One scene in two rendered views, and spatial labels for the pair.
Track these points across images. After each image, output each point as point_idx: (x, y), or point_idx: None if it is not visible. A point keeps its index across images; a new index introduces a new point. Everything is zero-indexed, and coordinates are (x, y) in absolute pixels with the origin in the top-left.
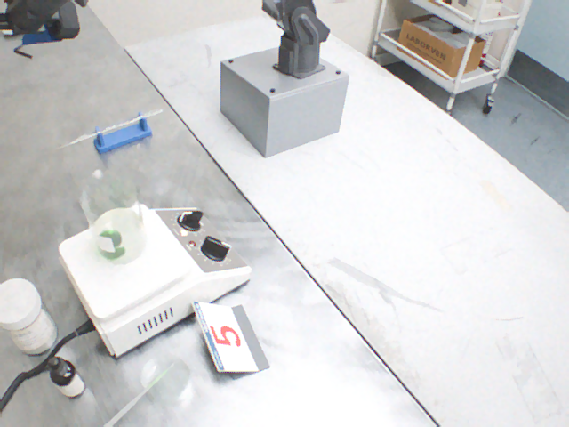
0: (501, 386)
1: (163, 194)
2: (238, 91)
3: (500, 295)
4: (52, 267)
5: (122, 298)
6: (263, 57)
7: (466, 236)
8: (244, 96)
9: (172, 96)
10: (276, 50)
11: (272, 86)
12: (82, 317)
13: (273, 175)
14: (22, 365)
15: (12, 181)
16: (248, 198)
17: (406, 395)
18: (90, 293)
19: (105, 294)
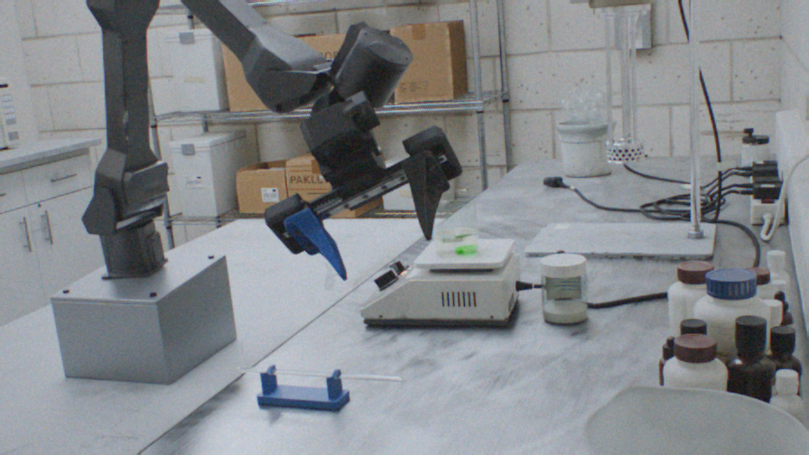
0: (360, 244)
1: (355, 347)
2: (191, 303)
3: (286, 256)
4: (511, 340)
5: (489, 240)
6: (121, 290)
7: (237, 273)
8: (200, 297)
9: (162, 422)
10: (88, 292)
11: (200, 260)
12: (519, 315)
13: (259, 329)
14: (591, 311)
15: (483, 415)
16: (305, 325)
17: (402, 255)
18: (506, 245)
19: (497, 243)
